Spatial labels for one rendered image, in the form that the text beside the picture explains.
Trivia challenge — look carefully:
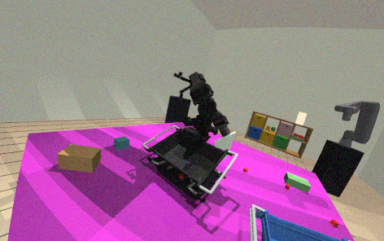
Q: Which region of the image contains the tan box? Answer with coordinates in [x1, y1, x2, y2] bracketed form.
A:
[57, 144, 101, 173]

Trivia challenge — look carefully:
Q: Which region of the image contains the light green rectangular block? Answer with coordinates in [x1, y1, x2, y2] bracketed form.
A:
[284, 172, 311, 193]

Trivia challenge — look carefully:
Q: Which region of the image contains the small teal block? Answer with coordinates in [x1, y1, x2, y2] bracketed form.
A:
[114, 136, 130, 150]

